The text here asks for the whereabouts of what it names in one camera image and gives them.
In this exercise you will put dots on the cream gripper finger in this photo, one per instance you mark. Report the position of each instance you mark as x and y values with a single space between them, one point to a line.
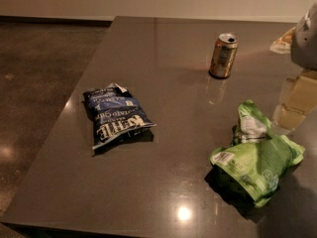
297 99
283 44

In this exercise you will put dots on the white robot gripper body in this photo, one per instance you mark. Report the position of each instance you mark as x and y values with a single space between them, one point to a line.
306 43

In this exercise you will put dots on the green chip bag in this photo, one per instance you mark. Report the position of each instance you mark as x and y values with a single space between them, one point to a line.
257 158

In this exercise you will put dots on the blue Kettle chip bag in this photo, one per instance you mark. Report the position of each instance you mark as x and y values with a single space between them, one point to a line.
116 114

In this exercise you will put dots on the orange soda can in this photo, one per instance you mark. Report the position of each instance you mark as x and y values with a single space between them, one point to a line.
224 54

